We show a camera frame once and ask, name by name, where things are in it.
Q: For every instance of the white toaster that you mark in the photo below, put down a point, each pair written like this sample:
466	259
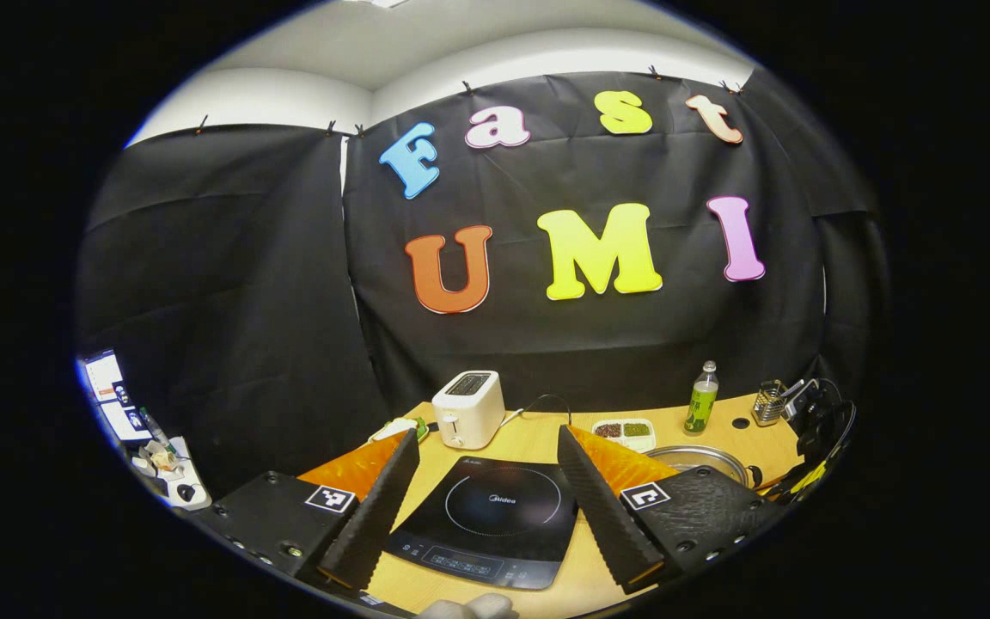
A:
469	413

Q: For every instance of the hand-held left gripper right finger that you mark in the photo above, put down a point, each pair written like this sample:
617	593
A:
602	516

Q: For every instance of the portion of red beans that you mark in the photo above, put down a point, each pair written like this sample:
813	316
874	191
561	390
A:
608	429

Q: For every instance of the metal utensil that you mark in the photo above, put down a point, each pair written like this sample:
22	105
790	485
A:
794	387

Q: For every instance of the black induction cooktop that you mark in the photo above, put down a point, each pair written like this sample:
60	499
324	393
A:
495	516

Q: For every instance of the bread slice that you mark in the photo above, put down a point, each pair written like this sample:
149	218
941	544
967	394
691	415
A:
394	429

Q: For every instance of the white printed card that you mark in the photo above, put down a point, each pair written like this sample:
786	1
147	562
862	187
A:
125	421
104	376

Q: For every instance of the portion of green mung beans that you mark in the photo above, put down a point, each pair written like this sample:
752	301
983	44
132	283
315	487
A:
637	428

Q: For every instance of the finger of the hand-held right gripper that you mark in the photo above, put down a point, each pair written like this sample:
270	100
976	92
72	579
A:
809	480

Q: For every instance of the green label drink bottle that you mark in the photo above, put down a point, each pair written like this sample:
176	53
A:
701	404

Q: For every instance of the white sectioned tray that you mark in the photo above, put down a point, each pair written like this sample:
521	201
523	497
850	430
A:
624	443

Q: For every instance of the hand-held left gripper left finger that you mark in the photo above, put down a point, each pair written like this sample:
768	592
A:
375	516

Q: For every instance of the stainless steel pot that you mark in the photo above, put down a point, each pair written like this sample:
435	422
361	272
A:
701	456

